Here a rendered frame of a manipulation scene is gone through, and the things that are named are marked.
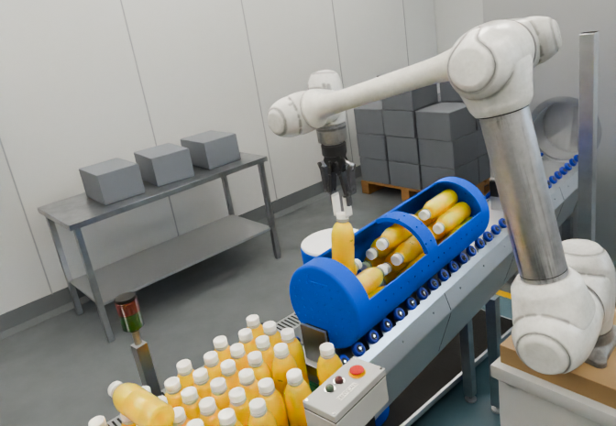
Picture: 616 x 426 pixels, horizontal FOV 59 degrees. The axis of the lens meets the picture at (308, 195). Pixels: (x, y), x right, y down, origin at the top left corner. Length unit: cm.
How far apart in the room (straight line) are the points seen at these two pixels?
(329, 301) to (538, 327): 66
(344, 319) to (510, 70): 90
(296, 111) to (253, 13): 408
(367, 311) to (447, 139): 354
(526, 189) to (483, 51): 30
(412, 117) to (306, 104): 385
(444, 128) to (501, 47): 397
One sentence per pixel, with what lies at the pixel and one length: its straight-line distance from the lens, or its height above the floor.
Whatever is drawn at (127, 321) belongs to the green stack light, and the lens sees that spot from 170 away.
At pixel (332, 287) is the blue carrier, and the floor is 118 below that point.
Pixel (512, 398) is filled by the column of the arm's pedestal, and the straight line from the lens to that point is 165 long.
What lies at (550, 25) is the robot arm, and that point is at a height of 185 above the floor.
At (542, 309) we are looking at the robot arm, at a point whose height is 130.
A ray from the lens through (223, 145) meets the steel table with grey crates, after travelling 438.
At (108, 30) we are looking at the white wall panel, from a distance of 480.
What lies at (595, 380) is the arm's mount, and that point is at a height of 105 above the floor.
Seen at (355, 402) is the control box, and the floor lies 109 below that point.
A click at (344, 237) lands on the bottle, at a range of 170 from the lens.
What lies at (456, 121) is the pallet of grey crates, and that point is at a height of 83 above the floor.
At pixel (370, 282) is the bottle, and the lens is 175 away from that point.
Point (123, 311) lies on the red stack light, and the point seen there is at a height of 123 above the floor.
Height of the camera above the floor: 196
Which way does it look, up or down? 19 degrees down
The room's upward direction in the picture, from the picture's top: 9 degrees counter-clockwise
